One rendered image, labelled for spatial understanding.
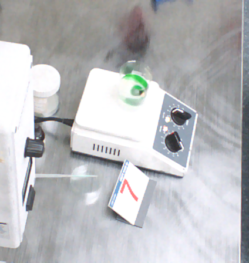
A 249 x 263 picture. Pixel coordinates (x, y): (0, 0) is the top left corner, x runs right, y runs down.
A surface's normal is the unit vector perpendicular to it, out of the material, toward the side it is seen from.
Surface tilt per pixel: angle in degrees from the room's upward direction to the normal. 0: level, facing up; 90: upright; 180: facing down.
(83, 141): 90
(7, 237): 90
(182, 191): 0
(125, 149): 90
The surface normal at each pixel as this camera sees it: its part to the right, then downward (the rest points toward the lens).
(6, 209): -0.11, 0.83
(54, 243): 0.10, -0.54
